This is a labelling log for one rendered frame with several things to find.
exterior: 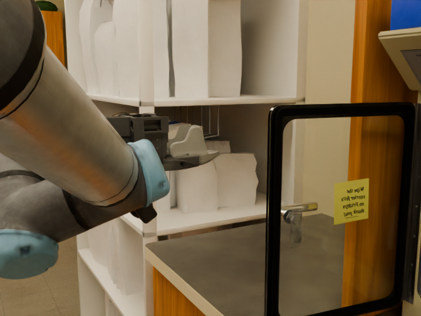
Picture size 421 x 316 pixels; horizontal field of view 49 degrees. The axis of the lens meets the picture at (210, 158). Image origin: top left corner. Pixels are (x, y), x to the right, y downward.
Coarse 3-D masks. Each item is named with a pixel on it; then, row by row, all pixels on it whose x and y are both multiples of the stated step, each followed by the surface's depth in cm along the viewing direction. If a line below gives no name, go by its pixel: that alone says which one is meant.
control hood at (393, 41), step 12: (384, 36) 79; (396, 36) 77; (408, 36) 75; (420, 36) 73; (396, 48) 79; (408, 48) 77; (420, 48) 75; (396, 60) 81; (408, 72) 82; (408, 84) 84
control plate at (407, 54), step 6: (402, 54) 79; (408, 54) 78; (414, 54) 77; (420, 54) 76; (408, 60) 79; (414, 60) 78; (420, 60) 77; (414, 66) 79; (420, 66) 78; (414, 72) 81; (420, 72) 80; (420, 78) 81; (420, 84) 82
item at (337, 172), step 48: (288, 144) 76; (336, 144) 80; (384, 144) 84; (288, 192) 78; (336, 192) 82; (384, 192) 86; (288, 240) 79; (336, 240) 83; (384, 240) 88; (288, 288) 81; (336, 288) 85; (384, 288) 90
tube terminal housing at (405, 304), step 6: (420, 90) 86; (420, 96) 87; (420, 102) 87; (420, 210) 88; (420, 216) 89; (420, 222) 89; (420, 228) 89; (420, 234) 89; (420, 240) 89; (414, 294) 91; (414, 300) 91; (420, 300) 90; (402, 306) 94; (408, 306) 93; (414, 306) 92; (420, 306) 90; (402, 312) 94; (408, 312) 93; (414, 312) 92; (420, 312) 90
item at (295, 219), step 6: (288, 216) 78; (294, 216) 77; (300, 216) 77; (288, 222) 79; (294, 222) 77; (300, 222) 77; (294, 228) 78; (300, 228) 78; (294, 234) 78; (300, 234) 78; (294, 240) 78; (300, 240) 78
